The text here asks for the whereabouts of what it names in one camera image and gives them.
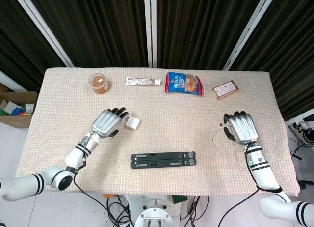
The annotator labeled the dark pleated curtain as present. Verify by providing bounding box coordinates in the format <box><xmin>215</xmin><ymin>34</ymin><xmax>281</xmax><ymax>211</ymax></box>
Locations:
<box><xmin>0</xmin><ymin>0</ymin><xmax>314</xmax><ymax>122</ymax></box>

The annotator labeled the white metal frame post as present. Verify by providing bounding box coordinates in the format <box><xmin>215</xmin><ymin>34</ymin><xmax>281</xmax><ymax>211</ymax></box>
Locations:
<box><xmin>143</xmin><ymin>0</ymin><xmax>157</xmax><ymax>68</ymax></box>
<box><xmin>222</xmin><ymin>0</ymin><xmax>278</xmax><ymax>71</ymax></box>
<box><xmin>11</xmin><ymin>0</ymin><xmax>75</xmax><ymax>68</ymax></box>

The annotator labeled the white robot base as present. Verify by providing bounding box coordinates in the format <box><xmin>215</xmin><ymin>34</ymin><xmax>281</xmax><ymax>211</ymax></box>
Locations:
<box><xmin>125</xmin><ymin>195</ymin><xmax>189</xmax><ymax>227</ymax></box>

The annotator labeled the blue snack bag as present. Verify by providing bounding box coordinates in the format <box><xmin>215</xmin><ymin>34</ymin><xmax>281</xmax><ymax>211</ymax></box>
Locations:
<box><xmin>164</xmin><ymin>71</ymin><xmax>205</xmax><ymax>97</ymax></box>

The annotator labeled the black folded laptop stand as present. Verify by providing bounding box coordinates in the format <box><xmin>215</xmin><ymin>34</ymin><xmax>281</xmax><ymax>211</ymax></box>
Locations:
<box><xmin>131</xmin><ymin>151</ymin><xmax>197</xmax><ymax>169</ymax></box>

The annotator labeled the black white sneaker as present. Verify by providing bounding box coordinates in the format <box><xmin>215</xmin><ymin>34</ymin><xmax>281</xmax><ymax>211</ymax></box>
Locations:
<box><xmin>288</xmin><ymin>120</ymin><xmax>314</xmax><ymax>145</ymax></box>

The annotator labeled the cardboard box with clutter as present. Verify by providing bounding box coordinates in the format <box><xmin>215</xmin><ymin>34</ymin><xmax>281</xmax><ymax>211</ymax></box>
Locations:
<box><xmin>0</xmin><ymin>83</ymin><xmax>39</xmax><ymax>129</ymax></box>

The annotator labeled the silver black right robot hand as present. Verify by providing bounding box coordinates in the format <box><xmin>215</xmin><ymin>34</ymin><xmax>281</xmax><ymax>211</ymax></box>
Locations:
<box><xmin>222</xmin><ymin>111</ymin><xmax>260</xmax><ymax>146</ymax></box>

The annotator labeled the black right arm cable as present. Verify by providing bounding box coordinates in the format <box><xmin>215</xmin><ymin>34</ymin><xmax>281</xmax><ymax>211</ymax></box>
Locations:
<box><xmin>217</xmin><ymin>142</ymin><xmax>283</xmax><ymax>227</ymax></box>

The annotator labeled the white toothpaste tube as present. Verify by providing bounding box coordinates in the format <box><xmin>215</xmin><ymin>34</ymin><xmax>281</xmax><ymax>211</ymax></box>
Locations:
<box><xmin>125</xmin><ymin>76</ymin><xmax>163</xmax><ymax>87</ymax></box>

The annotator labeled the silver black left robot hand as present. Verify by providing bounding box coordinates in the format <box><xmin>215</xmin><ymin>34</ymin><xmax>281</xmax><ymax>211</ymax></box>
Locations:
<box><xmin>90</xmin><ymin>107</ymin><xmax>130</xmax><ymax>139</ymax></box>

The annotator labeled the clear jar with orange contents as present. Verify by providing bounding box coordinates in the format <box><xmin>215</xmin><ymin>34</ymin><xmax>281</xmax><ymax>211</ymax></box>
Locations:
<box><xmin>88</xmin><ymin>73</ymin><xmax>109</xmax><ymax>95</ymax></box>

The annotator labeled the white charging cable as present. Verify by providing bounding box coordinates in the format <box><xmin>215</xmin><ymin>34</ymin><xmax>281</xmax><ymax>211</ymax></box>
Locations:
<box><xmin>212</xmin><ymin>123</ymin><xmax>278</xmax><ymax>170</ymax></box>

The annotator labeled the beige woven tablecloth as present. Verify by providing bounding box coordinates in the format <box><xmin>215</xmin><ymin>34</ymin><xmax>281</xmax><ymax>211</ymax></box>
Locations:
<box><xmin>15</xmin><ymin>67</ymin><xmax>300</xmax><ymax>197</ymax></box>

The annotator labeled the black floor cable bundle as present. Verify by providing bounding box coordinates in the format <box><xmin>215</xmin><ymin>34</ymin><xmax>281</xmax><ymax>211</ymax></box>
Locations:
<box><xmin>105</xmin><ymin>196</ymin><xmax>134</xmax><ymax>227</ymax></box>

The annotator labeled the white power adapter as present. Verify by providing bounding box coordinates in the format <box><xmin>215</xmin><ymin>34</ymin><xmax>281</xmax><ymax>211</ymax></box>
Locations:
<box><xmin>125</xmin><ymin>115</ymin><xmax>141</xmax><ymax>130</ymax></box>

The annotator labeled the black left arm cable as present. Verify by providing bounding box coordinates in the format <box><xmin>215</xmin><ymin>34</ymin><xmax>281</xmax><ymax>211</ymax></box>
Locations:
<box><xmin>72</xmin><ymin>136</ymin><xmax>135</xmax><ymax>227</ymax></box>

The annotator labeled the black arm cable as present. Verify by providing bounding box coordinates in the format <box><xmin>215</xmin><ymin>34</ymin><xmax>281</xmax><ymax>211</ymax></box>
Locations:
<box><xmin>217</xmin><ymin>142</ymin><xmax>283</xmax><ymax>227</ymax></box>
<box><xmin>72</xmin><ymin>136</ymin><xmax>135</xmax><ymax>227</ymax></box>

